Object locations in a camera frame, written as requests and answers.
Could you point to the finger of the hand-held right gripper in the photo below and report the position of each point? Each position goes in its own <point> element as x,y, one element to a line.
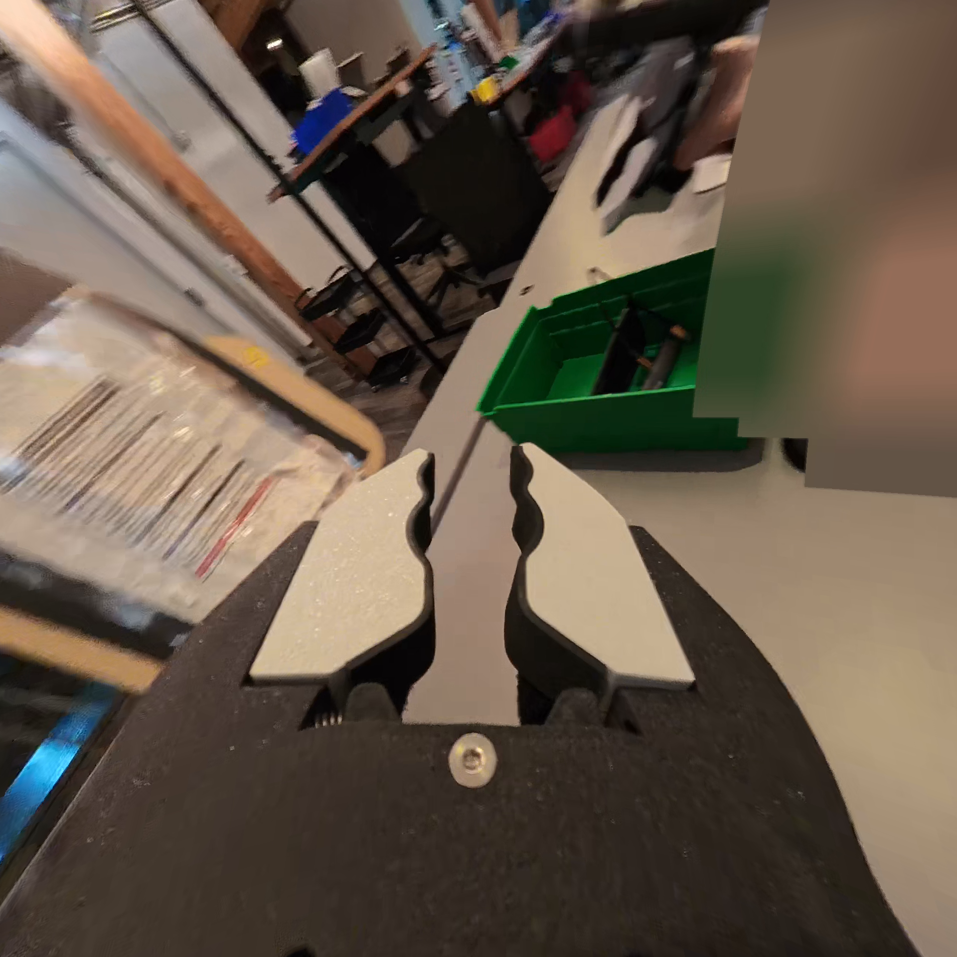
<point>632,191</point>
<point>626,134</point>

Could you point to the white paper roll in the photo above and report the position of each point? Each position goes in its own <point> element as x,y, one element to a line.
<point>318,71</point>

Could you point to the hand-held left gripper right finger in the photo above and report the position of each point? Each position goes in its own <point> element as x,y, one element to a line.
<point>590,583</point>

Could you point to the clear plastic bag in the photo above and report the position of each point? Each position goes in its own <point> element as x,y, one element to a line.
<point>127,448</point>

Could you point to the grey cylindrical tool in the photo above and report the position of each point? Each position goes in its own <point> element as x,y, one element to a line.
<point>662,365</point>

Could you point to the green plastic bin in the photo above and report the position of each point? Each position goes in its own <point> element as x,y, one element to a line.
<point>598,428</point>

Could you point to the black cabinet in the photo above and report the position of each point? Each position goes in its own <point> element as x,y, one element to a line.
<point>478,179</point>

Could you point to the white paper sheet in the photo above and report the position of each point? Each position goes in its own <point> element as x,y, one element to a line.
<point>710,174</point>

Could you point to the black frame wooden top table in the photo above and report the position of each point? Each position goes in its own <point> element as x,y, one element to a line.
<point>359,113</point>

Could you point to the person's right forearm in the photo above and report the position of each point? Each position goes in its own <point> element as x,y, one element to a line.
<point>714,105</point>

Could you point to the red bag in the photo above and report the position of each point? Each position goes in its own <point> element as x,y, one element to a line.
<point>553,134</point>

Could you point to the blue plastic bin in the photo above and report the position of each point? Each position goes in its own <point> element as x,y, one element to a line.
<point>321,119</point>

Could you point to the yellow box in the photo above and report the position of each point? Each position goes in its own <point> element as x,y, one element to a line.
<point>486,91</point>

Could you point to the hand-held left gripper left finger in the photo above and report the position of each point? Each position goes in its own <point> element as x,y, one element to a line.
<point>351,583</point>

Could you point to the black divider plate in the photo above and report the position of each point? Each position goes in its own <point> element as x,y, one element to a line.
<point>617,355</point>

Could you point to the black office chair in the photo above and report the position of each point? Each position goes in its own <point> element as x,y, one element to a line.
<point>419,239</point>

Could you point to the wooden beam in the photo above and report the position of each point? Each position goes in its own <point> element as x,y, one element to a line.
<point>149,153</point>

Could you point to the black storage trays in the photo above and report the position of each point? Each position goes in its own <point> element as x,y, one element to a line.
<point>359,333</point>

